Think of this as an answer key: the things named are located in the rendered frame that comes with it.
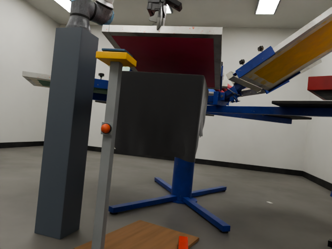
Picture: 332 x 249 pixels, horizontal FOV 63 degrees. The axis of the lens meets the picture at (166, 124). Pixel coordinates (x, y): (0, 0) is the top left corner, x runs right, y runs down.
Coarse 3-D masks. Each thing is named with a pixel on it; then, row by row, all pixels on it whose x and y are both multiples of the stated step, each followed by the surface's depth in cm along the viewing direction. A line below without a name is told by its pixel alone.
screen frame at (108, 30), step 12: (108, 36) 138; (144, 36) 133; (156, 36) 132; (168, 36) 130; (180, 36) 129; (192, 36) 127; (204, 36) 126; (216, 36) 124; (120, 48) 151; (216, 48) 136; (216, 60) 150; (216, 72) 167; (216, 84) 189
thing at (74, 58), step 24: (72, 48) 155; (96, 48) 170; (72, 72) 155; (72, 96) 154; (48, 120) 158; (72, 120) 153; (48, 144) 157; (72, 144) 155; (48, 168) 156; (72, 168) 157; (48, 192) 156; (72, 192) 159; (48, 216) 155; (72, 216) 161
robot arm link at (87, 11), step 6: (72, 0) 161; (78, 0) 160; (84, 0) 161; (90, 0) 165; (72, 6) 161; (78, 6) 160; (84, 6) 161; (90, 6) 164; (96, 6) 167; (72, 12) 161; (78, 12) 160; (84, 12) 161; (90, 12) 165; (90, 18) 169
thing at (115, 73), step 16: (112, 64) 111; (128, 64) 114; (112, 80) 111; (112, 96) 111; (112, 112) 110; (112, 128) 109; (112, 144) 111; (112, 160) 113; (96, 208) 110; (96, 224) 110; (96, 240) 110
